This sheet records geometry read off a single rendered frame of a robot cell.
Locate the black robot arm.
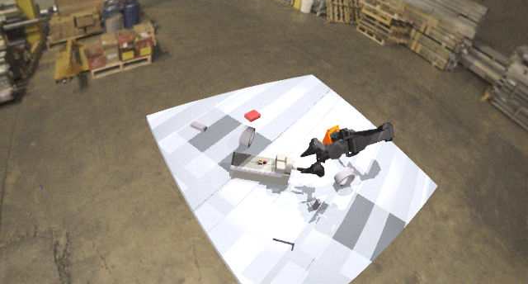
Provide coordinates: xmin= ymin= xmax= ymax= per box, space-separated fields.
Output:
xmin=309 ymin=122 xmax=394 ymax=160

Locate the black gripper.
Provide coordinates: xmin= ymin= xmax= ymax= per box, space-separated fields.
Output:
xmin=299 ymin=147 xmax=330 ymax=178

